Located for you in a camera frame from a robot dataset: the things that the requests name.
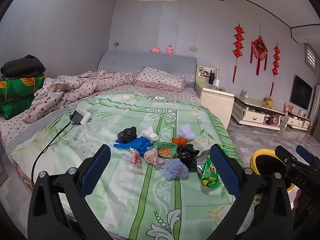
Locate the green leaf-print folded quilt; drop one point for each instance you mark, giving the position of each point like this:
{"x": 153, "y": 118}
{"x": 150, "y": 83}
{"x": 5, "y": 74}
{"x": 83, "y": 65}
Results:
{"x": 20, "y": 87}
{"x": 15, "y": 107}

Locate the pink bag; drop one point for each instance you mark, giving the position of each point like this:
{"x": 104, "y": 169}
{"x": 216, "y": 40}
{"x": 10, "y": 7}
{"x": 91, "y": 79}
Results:
{"x": 152, "y": 156}

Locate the white tissue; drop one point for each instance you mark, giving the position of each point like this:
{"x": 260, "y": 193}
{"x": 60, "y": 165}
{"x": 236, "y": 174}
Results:
{"x": 151, "y": 134}

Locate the pink toy figures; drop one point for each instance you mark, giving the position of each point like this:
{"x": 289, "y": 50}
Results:
{"x": 289, "y": 107}

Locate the lavender mesh puff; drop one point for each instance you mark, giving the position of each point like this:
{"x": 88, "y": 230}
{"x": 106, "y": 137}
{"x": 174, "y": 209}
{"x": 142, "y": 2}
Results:
{"x": 175, "y": 168}

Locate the red and white wrapper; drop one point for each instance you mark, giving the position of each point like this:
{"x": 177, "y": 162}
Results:
{"x": 136, "y": 158}

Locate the black television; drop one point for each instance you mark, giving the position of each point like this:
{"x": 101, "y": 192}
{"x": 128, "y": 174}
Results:
{"x": 301, "y": 92}

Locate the pink polka-dot pillow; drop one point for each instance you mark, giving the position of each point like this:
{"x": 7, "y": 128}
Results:
{"x": 160, "y": 78}

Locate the dark folded cloth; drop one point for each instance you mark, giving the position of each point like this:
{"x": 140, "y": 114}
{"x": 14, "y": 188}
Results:
{"x": 22, "y": 66}

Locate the cream TV stand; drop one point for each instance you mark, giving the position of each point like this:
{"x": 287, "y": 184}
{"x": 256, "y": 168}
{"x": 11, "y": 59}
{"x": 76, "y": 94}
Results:
{"x": 252, "y": 117}

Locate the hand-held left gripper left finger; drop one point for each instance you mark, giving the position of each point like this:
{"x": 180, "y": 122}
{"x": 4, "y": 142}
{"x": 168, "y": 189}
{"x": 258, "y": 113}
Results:
{"x": 96, "y": 170}

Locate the green floral bedspread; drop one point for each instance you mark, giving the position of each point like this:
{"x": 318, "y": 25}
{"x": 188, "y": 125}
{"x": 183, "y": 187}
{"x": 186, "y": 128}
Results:
{"x": 125, "y": 115}

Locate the white desktop shelf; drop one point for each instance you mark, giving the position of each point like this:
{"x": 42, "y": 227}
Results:
{"x": 202, "y": 72}

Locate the black plastic bag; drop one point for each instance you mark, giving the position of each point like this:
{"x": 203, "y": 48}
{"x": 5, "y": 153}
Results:
{"x": 186, "y": 155}

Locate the yellow plush toy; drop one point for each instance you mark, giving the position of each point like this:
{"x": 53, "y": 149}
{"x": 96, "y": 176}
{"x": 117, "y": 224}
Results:
{"x": 268, "y": 103}

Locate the green snack packet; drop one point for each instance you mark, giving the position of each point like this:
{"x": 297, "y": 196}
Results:
{"x": 166, "y": 151}

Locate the red diamond wall hanging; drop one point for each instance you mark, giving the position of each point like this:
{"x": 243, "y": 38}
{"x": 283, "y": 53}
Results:
{"x": 259, "y": 47}

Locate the white mesh puff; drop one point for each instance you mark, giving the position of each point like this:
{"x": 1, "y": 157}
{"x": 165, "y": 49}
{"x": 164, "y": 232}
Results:
{"x": 186, "y": 131}

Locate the yellow trash bin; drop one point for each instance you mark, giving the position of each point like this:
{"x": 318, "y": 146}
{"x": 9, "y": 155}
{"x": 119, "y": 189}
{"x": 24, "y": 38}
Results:
{"x": 257, "y": 156}

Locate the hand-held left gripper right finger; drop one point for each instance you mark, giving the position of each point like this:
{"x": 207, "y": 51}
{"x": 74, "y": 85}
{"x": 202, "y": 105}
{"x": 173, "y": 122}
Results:
{"x": 226, "y": 170}

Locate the small white item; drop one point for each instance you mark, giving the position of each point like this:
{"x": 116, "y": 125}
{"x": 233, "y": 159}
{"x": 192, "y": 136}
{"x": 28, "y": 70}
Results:
{"x": 160, "y": 97}

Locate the orange wrapper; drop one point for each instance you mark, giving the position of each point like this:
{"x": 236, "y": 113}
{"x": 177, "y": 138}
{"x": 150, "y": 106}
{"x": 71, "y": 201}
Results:
{"x": 180, "y": 141}

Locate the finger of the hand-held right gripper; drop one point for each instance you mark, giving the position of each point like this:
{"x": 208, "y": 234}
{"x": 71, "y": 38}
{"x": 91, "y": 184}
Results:
{"x": 285, "y": 155}
{"x": 303, "y": 152}

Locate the green chip bag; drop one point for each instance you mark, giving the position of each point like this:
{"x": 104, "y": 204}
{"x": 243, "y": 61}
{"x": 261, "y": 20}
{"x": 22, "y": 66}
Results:
{"x": 208, "y": 175}

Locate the gray upholstered bed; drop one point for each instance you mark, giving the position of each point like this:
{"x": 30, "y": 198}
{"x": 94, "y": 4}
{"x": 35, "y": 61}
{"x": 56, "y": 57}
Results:
{"x": 150, "y": 60}

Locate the cream nightstand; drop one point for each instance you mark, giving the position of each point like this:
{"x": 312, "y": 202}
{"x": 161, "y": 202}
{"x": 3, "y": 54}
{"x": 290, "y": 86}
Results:
{"x": 217, "y": 105}

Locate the red knot wall hanging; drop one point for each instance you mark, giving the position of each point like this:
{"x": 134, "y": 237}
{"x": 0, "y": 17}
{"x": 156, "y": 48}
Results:
{"x": 238, "y": 42}
{"x": 276, "y": 60}

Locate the silver foil wrapper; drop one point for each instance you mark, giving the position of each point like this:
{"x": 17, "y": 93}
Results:
{"x": 202, "y": 158}

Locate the wall switch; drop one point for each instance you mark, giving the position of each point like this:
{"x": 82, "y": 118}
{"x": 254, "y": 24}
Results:
{"x": 192, "y": 48}

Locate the blue rubber glove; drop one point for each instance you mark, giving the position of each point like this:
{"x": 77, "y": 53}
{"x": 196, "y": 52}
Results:
{"x": 140, "y": 145}

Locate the white cup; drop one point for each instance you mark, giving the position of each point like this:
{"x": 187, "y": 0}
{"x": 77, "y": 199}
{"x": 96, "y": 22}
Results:
{"x": 217, "y": 82}

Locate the pink doll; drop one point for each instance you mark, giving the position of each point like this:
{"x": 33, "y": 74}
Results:
{"x": 155, "y": 50}
{"x": 170, "y": 50}

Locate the cream side cabinet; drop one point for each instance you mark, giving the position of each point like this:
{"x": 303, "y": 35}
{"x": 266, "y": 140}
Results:
{"x": 296, "y": 122}

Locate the black bottle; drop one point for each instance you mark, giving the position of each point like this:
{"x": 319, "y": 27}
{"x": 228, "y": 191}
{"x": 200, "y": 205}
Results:
{"x": 212, "y": 77}

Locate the pink polka-dot quilt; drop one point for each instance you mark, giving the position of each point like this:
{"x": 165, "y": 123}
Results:
{"x": 75, "y": 85}

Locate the white device with black screen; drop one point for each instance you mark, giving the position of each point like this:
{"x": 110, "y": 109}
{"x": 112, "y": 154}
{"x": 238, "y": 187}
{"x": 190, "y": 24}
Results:
{"x": 77, "y": 117}

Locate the dark maroon plastic bag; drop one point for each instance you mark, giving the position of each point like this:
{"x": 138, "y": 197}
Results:
{"x": 127, "y": 134}

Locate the white baby bottle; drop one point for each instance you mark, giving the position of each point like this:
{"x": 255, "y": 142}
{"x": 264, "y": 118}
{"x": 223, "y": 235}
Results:
{"x": 246, "y": 94}

